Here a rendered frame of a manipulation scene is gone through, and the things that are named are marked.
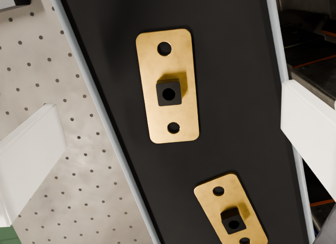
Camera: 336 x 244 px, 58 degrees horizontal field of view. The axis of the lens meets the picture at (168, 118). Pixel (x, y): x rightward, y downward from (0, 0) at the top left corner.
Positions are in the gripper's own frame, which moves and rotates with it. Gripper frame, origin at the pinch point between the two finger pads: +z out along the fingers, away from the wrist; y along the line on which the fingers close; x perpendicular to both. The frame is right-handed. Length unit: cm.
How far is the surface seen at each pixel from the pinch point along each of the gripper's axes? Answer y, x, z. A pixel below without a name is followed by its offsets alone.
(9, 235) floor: -113, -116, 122
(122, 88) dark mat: -3.5, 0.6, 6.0
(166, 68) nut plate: -0.1, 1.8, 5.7
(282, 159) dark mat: 8.2, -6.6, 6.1
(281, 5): 22, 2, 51
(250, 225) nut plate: 5.6, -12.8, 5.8
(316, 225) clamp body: 19.8, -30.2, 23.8
